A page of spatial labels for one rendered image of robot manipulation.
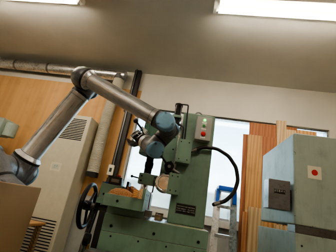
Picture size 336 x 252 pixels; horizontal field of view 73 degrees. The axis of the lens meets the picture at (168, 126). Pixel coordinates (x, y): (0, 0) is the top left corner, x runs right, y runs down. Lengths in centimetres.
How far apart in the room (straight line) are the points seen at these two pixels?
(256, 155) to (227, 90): 102
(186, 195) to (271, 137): 190
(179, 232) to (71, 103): 93
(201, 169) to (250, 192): 142
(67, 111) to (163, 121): 59
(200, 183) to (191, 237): 32
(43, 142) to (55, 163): 168
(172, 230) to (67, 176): 188
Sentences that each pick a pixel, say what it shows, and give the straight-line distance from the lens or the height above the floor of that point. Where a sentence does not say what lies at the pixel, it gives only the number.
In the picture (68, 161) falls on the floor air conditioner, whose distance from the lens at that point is 301.
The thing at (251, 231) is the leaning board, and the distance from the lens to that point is 268.
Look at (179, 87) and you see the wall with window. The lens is 336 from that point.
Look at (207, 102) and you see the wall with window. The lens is 325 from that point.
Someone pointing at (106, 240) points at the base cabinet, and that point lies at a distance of 140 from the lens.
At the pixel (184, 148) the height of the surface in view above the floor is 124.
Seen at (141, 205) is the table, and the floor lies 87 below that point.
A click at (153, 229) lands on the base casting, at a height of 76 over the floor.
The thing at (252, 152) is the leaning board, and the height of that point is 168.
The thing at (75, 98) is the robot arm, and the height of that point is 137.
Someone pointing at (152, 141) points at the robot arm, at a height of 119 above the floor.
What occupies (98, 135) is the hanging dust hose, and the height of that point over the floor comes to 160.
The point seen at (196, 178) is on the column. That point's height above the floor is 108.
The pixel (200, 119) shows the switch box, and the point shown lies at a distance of 152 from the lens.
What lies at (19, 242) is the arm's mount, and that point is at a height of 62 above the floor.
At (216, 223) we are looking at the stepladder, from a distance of 223.
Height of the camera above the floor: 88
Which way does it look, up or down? 20 degrees up
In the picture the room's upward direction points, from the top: 10 degrees clockwise
